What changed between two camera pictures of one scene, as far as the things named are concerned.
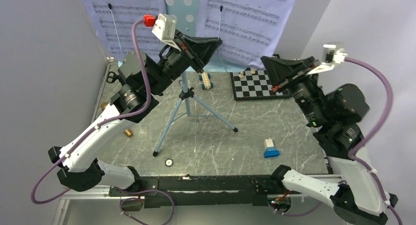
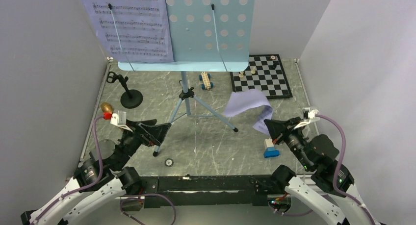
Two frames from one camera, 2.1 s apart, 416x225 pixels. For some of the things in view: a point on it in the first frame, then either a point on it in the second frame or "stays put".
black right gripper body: [304, 87] -> [291, 132]
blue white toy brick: [270, 150] stays put
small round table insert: [169, 162] stays put
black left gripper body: [175, 62] -> [144, 138]
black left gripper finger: [202, 48] -> [157, 132]
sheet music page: [251, 23] -> [240, 100]
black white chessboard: [253, 83] stays put
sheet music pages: [114, 12] stays put
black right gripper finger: [278, 69] -> [276, 128]
